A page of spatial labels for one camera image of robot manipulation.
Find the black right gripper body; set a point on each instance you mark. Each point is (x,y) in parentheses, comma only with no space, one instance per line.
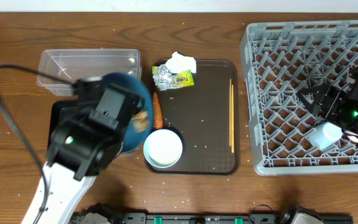
(320,100)

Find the brown shiitake mushroom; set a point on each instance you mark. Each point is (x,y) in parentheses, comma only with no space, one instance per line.
(141,121)

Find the dark blue plate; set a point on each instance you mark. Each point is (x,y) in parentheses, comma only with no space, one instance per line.
(133,139)

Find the light blue plastic cup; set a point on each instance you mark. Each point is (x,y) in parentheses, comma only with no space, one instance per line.
(325,135)

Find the pink plastic cup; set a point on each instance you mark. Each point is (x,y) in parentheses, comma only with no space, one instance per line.
(351,136)

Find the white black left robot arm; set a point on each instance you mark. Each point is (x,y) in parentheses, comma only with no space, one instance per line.
(85,136)

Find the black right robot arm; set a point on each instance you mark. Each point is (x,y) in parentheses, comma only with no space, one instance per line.
(353,92)

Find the grey dishwasher rack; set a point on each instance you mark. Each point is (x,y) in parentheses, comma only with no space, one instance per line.
(278,59)

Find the orange carrot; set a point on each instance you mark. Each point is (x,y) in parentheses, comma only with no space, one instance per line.
(158,117)

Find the clear plastic bin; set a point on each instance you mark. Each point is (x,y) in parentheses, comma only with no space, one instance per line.
(74,64)

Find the black tray bin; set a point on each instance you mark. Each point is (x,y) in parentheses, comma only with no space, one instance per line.
(69,111)

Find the crumpled aluminium foil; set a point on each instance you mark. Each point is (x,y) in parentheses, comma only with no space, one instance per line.
(163,78)

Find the light blue rice bowl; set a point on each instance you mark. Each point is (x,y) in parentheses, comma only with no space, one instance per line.
(163,148)

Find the yellow green snack wrapper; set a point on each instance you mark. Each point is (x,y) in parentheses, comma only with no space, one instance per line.
(183,79)

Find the crumpled white tissue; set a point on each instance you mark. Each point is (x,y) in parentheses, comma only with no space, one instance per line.
(179,63)

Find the right wooden chopstick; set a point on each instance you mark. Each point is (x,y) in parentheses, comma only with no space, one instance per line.
(232,119)

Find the brown serving tray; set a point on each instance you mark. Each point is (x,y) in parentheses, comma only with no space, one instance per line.
(200,115)

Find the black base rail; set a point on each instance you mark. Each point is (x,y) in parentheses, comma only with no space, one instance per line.
(260,214)

